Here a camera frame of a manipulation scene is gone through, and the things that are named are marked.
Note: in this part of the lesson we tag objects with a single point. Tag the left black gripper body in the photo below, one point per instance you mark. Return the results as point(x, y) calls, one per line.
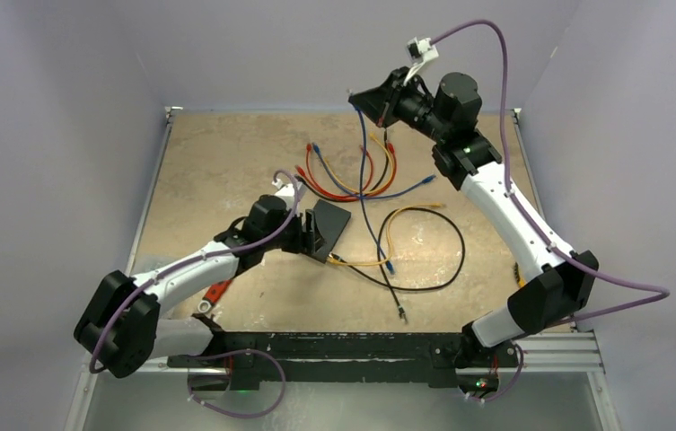
point(291, 239)

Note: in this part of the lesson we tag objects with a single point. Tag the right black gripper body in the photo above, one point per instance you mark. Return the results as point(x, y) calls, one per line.
point(416, 109)

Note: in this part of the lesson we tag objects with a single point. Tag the black network switch box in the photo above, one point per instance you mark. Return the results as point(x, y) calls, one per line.
point(336, 223)

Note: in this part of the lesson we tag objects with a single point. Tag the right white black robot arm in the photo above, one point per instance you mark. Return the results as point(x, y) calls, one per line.
point(555, 287)

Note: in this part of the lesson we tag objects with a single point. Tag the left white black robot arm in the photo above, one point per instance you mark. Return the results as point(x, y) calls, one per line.
point(119, 326)

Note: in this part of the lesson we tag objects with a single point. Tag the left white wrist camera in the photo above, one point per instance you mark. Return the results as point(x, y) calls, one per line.
point(291, 193)

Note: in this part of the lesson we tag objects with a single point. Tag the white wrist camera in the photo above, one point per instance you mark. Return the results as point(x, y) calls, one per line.
point(421, 52)
point(291, 193)

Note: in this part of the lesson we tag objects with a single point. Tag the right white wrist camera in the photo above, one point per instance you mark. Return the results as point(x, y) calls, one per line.
point(421, 52)

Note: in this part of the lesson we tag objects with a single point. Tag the red handled adjustable wrench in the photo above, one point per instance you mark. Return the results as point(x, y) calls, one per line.
point(212, 296)

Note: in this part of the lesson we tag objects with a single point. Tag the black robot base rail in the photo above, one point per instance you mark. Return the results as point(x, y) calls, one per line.
point(437, 359)

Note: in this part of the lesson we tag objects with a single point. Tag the yellow handled pliers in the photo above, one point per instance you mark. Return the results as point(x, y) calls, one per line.
point(519, 280)

